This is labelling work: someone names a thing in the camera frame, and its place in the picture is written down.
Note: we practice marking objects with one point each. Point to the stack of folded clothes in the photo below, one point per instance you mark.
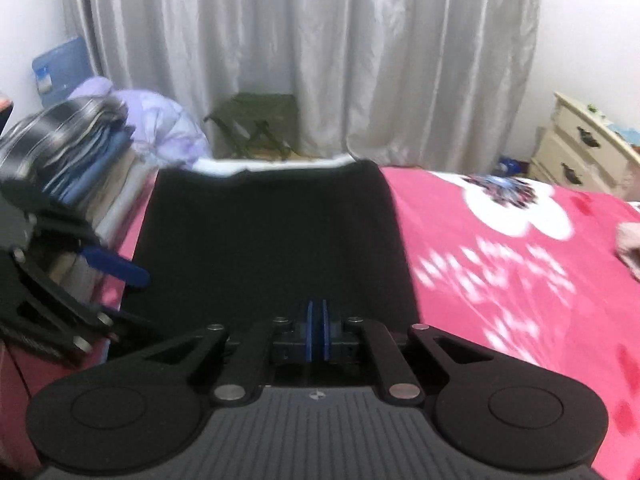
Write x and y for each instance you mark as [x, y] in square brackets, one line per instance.
[100, 150]

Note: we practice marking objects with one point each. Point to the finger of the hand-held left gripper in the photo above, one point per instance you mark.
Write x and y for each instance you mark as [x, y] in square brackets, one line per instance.
[120, 267]
[90, 325]

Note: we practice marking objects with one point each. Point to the lilac padded garment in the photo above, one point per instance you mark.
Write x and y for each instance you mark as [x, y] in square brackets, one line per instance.
[165, 130]

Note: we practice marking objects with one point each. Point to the green folding stool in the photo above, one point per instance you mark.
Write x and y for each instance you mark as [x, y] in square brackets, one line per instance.
[255, 115]

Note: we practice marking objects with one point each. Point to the grey curtain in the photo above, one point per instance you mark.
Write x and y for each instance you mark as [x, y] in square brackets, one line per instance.
[310, 50]

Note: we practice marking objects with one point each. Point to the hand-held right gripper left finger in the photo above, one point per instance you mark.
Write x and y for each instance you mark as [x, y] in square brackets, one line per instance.
[311, 331]

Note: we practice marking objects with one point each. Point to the beige checked knit sweater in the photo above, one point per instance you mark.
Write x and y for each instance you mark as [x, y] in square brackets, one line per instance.
[631, 247]

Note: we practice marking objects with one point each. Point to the cream dresser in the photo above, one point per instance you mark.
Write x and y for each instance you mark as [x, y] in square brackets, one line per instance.
[585, 145]

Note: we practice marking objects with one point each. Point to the black garment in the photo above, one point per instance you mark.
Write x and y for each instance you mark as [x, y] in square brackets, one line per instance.
[270, 240]

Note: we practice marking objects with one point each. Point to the pink floral blanket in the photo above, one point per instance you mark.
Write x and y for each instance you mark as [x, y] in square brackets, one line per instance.
[500, 285]

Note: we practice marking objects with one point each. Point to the small blue object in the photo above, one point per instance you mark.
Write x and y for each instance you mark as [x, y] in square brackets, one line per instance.
[507, 166]

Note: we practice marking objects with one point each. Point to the blue plastic box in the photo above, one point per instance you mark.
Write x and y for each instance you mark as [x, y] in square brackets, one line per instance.
[62, 67]

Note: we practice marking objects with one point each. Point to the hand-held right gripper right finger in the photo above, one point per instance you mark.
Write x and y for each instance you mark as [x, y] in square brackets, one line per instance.
[325, 331]

